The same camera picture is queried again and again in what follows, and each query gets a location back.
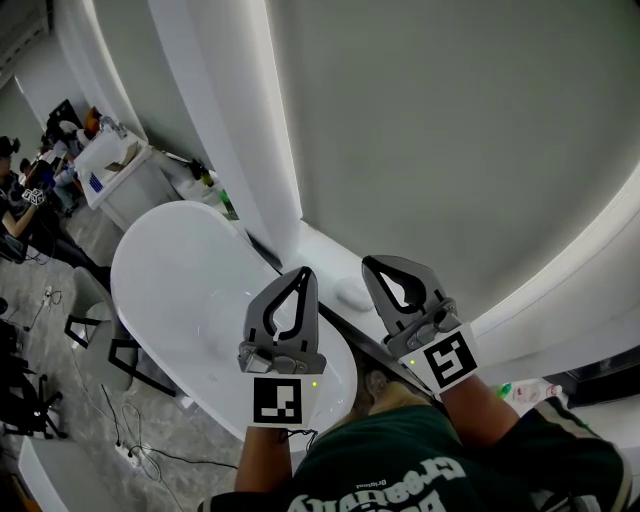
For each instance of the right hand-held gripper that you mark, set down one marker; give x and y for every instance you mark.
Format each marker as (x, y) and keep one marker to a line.
(450, 360)

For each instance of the brown cardboard piece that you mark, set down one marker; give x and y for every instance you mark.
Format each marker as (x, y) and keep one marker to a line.
(122, 159)

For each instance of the dark bottle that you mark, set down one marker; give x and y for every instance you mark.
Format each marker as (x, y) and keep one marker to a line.
(205, 175)

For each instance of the green bottle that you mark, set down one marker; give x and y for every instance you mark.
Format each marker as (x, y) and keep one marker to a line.
(504, 391)
(227, 202)

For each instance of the black office chair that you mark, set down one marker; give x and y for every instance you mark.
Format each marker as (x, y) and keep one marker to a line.
(25, 400)

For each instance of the white power strip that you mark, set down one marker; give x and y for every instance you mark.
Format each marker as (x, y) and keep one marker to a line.
(129, 454)

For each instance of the person's khaki shorts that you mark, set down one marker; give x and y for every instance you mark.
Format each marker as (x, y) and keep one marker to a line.
(395, 397)

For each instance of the chrome faucet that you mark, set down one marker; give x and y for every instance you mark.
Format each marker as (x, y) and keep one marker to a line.
(112, 126)

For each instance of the white platform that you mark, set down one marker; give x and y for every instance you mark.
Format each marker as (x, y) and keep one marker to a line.
(55, 475)

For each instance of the person's left forearm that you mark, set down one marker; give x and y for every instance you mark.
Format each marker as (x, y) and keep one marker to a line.
(262, 460)

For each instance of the white fluffy duster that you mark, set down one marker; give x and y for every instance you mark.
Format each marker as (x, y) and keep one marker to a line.
(354, 296)

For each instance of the black framed window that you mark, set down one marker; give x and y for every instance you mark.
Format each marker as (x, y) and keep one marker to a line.
(600, 375)

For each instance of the grey roller blind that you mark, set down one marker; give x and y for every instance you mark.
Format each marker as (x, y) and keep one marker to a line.
(450, 125)

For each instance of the person's right forearm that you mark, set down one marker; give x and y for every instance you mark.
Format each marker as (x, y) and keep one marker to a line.
(475, 420)

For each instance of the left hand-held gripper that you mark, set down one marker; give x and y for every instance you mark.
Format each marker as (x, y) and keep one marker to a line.
(277, 400)

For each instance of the grey chair with black legs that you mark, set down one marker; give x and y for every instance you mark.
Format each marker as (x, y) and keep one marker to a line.
(95, 305)

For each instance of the person's dark green shirt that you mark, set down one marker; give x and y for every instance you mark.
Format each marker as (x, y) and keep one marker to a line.
(380, 450)

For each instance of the white bathtub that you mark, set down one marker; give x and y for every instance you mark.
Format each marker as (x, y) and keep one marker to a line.
(170, 270)

